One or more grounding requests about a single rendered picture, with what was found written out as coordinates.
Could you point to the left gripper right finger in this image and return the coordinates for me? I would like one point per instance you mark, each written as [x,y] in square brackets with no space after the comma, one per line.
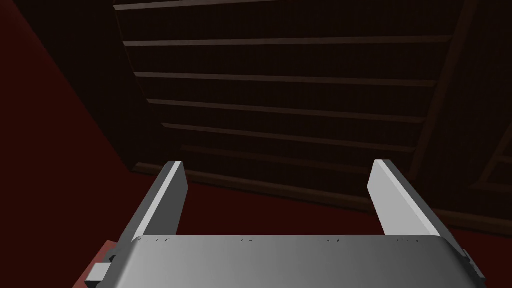
[396,204]

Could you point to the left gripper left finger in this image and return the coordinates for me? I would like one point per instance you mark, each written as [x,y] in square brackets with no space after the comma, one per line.
[166,200]

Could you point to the dark brown shelf unit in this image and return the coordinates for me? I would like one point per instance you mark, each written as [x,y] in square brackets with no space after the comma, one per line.
[280,92]

